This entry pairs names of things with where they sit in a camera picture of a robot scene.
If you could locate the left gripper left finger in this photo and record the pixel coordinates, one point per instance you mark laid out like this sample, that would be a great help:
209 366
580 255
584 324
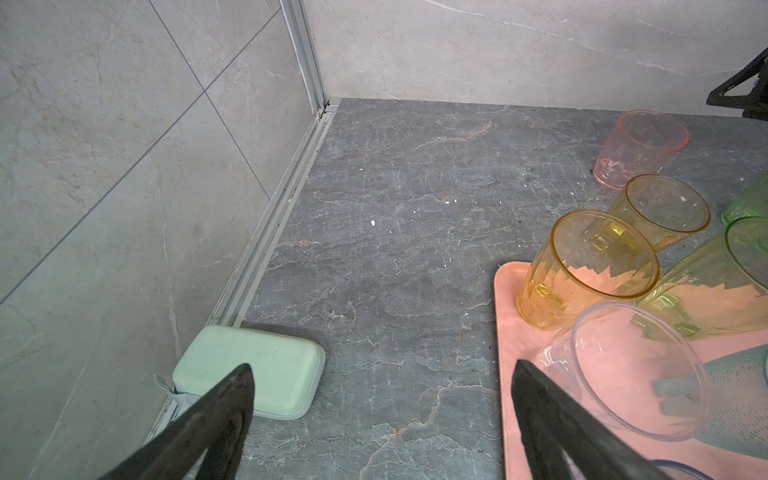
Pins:
210 434

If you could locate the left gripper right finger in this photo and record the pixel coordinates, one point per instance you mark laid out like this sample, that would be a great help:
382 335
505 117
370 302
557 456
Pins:
556 431

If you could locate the clear glass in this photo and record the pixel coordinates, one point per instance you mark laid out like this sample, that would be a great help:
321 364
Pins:
631 371

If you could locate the pink glass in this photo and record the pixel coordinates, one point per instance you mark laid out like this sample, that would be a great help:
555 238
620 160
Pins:
641 143

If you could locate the blue tall glass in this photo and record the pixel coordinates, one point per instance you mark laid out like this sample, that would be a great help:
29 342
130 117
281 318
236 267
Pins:
679 471

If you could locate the tall amber glass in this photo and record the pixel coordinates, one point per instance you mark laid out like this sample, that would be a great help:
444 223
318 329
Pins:
589 257

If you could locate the teal frosted cup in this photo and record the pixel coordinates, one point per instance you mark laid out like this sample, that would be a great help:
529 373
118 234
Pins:
724 404

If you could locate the tall green glass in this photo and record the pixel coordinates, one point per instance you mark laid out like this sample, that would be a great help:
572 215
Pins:
718 289

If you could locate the white clip device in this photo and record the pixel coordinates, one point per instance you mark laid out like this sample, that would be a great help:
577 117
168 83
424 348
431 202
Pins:
175 405

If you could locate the small green glass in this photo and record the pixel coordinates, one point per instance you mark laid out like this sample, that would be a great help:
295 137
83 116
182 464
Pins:
751 203

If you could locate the short amber glass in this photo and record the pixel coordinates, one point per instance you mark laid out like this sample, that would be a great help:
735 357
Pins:
664 210

